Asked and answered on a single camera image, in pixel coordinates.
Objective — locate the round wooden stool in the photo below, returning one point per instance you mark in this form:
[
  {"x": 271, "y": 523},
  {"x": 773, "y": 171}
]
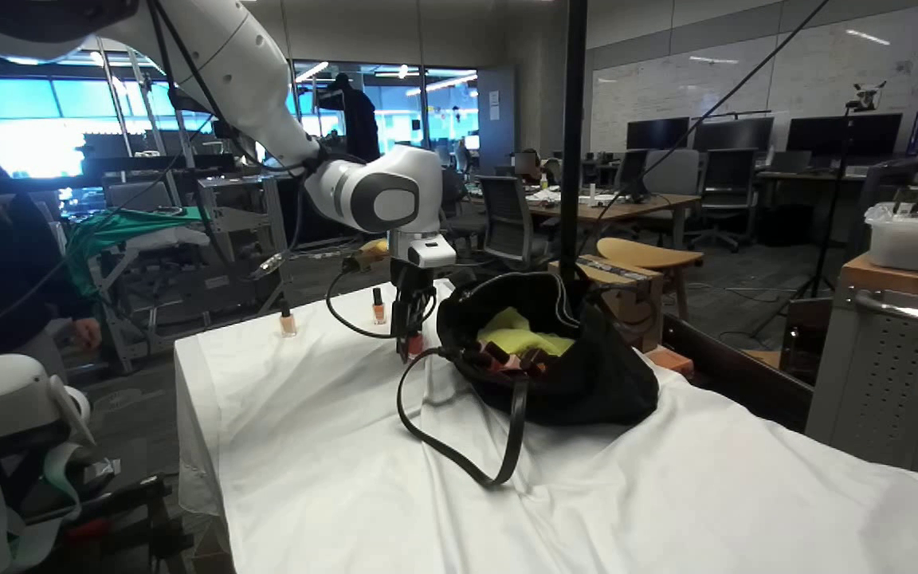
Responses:
[{"x": 646, "y": 255}]

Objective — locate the person in dark jacket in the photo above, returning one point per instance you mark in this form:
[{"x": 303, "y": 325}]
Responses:
[{"x": 1, "y": 265}]

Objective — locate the yellow cloth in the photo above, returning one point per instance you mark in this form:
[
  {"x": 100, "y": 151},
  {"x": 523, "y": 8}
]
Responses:
[{"x": 523, "y": 336}]

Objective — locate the black hanging coat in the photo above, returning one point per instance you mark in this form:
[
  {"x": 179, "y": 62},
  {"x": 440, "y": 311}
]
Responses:
[{"x": 351, "y": 105}]

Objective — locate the seated person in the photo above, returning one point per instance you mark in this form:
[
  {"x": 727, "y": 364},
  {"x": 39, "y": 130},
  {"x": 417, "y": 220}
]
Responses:
[{"x": 534, "y": 164}]

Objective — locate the white tablecloth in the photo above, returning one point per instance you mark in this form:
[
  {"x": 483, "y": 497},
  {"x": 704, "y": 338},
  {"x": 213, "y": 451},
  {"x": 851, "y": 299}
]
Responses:
[{"x": 639, "y": 497}]

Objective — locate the white plastic container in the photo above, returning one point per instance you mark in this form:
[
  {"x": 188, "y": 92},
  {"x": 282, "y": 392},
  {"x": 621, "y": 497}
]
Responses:
[{"x": 907, "y": 240}]

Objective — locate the grey mesh office chair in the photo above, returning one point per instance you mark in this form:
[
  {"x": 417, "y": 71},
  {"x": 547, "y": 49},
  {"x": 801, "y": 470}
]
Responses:
[{"x": 504, "y": 212}]

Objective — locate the long wooden desk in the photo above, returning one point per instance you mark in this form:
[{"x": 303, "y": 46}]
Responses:
[{"x": 628, "y": 204}]

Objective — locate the black office chair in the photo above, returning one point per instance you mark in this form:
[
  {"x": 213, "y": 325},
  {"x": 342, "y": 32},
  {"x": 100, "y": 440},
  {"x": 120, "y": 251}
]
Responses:
[{"x": 727, "y": 178}]

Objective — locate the small black computer monitor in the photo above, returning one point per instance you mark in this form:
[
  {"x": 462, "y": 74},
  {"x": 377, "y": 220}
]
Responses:
[{"x": 657, "y": 134}]

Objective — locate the black screen on cart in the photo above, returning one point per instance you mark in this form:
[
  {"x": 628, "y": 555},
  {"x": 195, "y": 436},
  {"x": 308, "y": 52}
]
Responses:
[{"x": 293, "y": 217}]

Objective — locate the black vertical pole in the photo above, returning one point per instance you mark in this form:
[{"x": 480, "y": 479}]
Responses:
[{"x": 572, "y": 130}]

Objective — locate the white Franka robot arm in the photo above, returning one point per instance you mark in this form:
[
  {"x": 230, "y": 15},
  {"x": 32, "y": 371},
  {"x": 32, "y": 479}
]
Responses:
[{"x": 238, "y": 66}]

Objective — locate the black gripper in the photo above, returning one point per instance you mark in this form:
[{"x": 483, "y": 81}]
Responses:
[{"x": 416, "y": 283}]

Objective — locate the wide black computer monitor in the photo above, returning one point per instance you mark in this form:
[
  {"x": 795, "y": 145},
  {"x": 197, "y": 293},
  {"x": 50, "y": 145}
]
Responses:
[{"x": 843, "y": 138}]

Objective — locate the grey cabinet with wooden top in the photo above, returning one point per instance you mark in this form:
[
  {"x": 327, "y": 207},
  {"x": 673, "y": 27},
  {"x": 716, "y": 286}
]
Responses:
[{"x": 868, "y": 371}]

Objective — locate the black tripod stand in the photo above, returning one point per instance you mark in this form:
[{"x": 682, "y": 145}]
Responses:
[{"x": 863, "y": 100}]

